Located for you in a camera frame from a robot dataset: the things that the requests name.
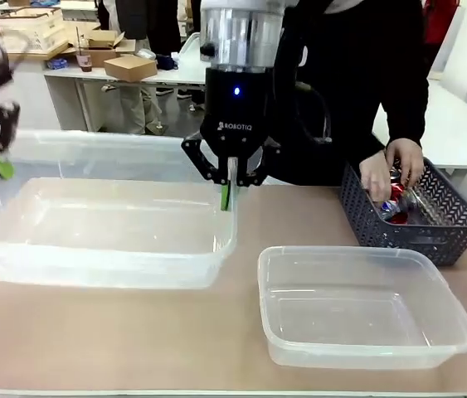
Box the background person red top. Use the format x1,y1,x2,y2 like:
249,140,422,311
421,0,445,46

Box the person right hand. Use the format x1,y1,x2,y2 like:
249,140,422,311
358,158,392,204

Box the closed cardboard box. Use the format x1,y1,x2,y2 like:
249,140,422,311
103,55,158,83

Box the small clear plastic container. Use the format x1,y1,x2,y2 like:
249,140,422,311
257,245,467,370

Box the white background table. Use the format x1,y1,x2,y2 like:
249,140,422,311
44,53,209,133

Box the large clear plastic container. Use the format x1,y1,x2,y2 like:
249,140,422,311
0,129,238,290

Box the background person beige trousers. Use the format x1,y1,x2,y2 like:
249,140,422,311
114,0,164,136

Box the background person dark clothes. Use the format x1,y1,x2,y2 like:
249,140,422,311
148,0,207,112

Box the white side table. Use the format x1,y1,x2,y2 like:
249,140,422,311
372,78,467,171

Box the dark blue object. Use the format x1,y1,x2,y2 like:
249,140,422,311
156,53,180,72

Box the open cardboard box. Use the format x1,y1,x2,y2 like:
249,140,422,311
85,29,137,68

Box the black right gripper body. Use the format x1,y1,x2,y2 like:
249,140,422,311
202,66,276,171

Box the clear plastic bottle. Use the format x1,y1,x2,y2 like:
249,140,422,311
406,188,458,227

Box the drink cup with straw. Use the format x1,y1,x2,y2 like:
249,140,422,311
75,27,94,74

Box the person left forearm black sleeve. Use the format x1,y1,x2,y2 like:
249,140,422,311
376,74,431,150

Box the crushed red blue can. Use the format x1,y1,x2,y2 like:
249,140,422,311
373,169,419,221

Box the person torso in black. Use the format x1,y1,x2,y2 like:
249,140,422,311
265,0,431,187

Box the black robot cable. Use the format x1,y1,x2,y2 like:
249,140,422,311
297,80,334,145

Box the dark grey plastic basket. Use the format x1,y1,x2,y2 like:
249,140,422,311
339,156,467,267

